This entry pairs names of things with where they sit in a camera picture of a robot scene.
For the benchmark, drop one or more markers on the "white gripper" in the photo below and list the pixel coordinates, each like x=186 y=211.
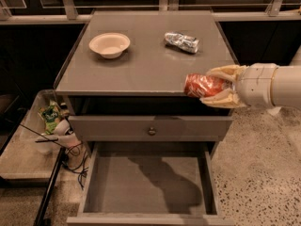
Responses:
x=255 y=85

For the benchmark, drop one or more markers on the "red coke can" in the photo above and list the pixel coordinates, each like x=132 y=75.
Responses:
x=199 y=86

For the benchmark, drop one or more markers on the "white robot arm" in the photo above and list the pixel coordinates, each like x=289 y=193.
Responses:
x=286 y=87

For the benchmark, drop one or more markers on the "round metal drawer knob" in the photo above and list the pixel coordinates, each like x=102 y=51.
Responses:
x=152 y=131

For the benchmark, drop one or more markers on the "grey drawer cabinet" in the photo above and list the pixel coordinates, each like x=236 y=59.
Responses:
x=148 y=78

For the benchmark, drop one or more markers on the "open grey middle drawer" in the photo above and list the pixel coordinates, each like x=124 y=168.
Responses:
x=150 y=184

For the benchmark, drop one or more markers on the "closed grey top drawer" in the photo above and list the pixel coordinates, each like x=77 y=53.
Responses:
x=135 y=128

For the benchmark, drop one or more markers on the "crumpled silver chip bag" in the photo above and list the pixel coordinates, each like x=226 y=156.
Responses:
x=184 y=42

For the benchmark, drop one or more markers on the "metal window railing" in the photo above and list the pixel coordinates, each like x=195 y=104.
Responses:
x=80 y=11

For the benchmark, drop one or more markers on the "white paper bowl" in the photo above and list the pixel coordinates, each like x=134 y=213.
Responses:
x=109 y=45

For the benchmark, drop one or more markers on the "white cup in bin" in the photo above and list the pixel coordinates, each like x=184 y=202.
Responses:
x=62 y=128

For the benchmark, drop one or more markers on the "green snack bag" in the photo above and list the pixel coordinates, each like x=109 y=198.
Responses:
x=51 y=115

